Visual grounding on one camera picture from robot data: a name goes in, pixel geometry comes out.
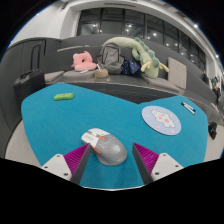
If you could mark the grey white computer mouse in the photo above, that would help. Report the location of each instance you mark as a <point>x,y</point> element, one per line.
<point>108,148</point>

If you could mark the round grey seat cushion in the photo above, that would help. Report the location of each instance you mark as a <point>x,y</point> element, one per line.
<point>71,74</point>

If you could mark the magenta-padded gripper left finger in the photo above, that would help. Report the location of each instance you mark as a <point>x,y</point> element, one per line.
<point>58,165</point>

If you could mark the black bag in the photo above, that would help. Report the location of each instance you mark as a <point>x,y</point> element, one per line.
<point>212,130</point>

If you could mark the person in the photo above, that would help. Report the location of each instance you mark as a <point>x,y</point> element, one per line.
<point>216,86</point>

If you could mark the dark blue starry bag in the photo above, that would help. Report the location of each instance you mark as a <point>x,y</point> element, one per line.
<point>130,67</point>

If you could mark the upright grey cushion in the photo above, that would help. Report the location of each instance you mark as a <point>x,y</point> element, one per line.
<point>177,72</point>

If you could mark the pink plush toy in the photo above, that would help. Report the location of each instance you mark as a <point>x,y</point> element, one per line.
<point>83,61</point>

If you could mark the ceiling lights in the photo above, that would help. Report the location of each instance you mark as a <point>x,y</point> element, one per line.
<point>195,25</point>

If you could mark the green dragon plush toy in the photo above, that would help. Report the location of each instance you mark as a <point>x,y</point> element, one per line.
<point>145,56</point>

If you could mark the grey backpack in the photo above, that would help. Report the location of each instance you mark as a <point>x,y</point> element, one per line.
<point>110,56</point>

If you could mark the blue-capped white marker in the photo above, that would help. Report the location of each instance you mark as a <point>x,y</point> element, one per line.
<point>191,108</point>

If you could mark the flat grey seat cushion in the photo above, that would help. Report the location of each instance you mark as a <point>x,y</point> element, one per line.
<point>161,82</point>
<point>53,76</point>

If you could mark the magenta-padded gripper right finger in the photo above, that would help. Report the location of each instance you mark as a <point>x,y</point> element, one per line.
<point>166,165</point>

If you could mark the black-capped white marker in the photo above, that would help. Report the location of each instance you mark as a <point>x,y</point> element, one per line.
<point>185,106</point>

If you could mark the tan woven hat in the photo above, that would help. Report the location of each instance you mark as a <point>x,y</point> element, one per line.
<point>101,73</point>

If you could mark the grey stepped seating bench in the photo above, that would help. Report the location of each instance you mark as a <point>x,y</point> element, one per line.
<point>133,88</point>

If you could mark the green eraser block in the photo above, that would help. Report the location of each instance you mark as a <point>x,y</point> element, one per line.
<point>64,96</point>

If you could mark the round pale blue mouse pad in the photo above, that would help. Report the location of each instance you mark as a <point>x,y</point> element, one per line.
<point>161,120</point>

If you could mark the black suitcase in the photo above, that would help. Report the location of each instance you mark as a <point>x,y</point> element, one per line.
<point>28,85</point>

